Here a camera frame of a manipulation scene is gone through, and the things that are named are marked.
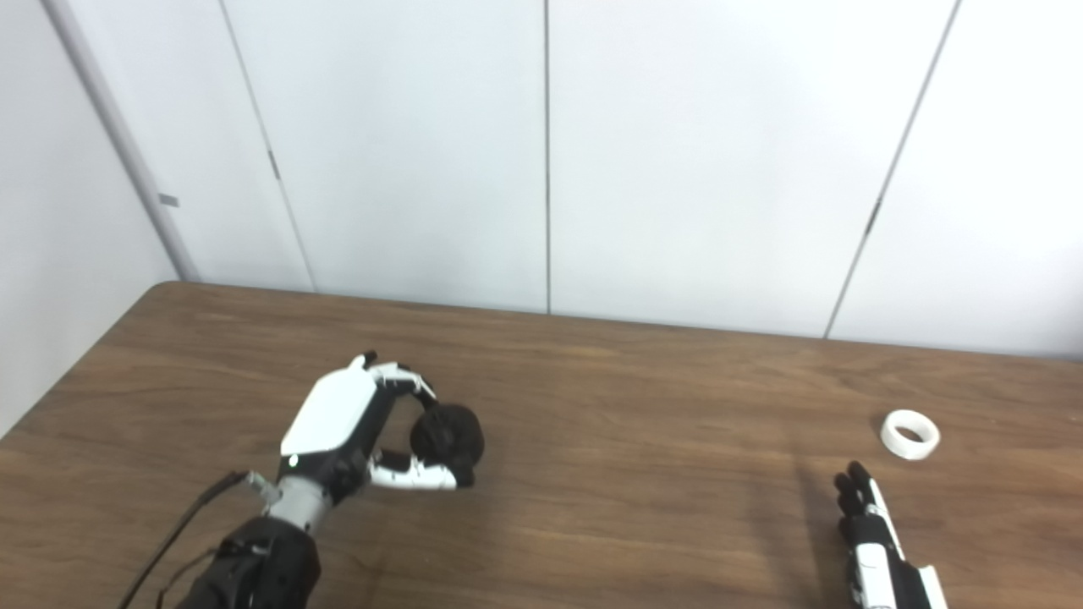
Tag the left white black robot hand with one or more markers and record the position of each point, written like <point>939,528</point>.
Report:
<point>334,414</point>

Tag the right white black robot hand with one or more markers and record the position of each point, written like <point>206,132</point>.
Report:
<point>876,558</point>

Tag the round black plastic part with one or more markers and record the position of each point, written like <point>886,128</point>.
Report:
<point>448,436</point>

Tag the grey wall corner post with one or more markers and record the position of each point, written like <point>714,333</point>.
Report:
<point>127,152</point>

